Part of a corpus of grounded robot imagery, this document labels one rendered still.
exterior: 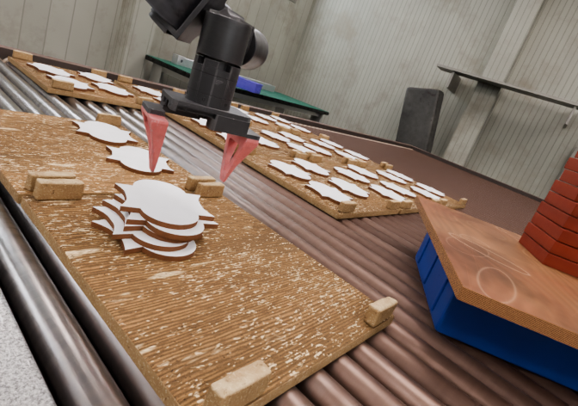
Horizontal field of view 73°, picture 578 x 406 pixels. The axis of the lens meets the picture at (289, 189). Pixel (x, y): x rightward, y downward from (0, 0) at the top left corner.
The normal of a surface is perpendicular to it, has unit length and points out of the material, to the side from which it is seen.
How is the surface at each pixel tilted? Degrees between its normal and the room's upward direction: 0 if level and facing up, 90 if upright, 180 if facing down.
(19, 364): 0
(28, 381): 0
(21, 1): 90
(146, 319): 0
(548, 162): 90
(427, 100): 90
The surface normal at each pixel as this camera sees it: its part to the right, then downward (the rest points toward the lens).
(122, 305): 0.33, -0.91
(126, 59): 0.77, 0.42
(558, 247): -0.19, 0.21
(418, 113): -0.62, 0.00
